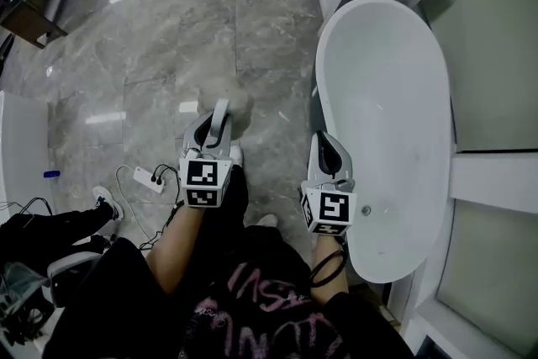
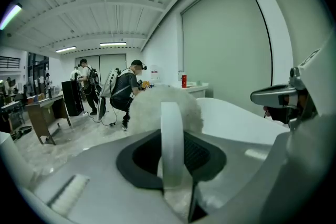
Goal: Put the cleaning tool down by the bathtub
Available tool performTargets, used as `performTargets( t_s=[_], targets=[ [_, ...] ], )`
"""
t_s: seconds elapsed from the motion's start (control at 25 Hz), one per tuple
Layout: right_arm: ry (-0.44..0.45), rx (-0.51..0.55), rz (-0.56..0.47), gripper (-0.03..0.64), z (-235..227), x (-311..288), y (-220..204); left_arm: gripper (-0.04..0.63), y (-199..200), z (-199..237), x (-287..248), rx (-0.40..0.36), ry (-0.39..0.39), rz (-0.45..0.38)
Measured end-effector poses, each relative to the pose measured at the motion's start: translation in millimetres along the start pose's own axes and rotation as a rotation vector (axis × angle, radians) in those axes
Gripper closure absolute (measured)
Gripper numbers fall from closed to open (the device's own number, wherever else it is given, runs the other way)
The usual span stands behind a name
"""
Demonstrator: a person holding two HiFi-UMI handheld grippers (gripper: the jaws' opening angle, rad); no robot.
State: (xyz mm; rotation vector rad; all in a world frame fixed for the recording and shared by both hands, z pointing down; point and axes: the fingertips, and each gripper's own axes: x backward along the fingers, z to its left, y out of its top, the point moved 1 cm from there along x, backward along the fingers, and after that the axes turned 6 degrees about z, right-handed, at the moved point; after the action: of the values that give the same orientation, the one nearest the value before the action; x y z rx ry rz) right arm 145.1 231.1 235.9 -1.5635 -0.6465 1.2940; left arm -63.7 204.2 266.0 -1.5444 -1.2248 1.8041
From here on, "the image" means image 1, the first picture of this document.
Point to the white power strip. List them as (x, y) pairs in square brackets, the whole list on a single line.
[(147, 178)]

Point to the person's left forearm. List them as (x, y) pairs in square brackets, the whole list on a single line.
[(176, 248)]

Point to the blue tape strip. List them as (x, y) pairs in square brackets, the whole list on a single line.
[(51, 174)]

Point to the clear plastic bag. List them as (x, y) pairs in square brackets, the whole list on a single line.
[(21, 286)]

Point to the person's black printed shirt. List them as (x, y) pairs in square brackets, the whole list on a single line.
[(252, 307)]

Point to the person's right forearm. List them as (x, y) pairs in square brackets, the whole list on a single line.
[(332, 269)]

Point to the person's black trousers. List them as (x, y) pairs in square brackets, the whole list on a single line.
[(229, 202)]

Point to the person's white shoe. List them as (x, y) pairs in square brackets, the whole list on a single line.
[(236, 155), (267, 220)]

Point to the grey office chair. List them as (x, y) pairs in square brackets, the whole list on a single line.
[(71, 269)]

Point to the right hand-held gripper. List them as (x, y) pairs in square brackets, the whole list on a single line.
[(332, 206)]

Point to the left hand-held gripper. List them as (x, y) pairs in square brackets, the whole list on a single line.
[(204, 181)]

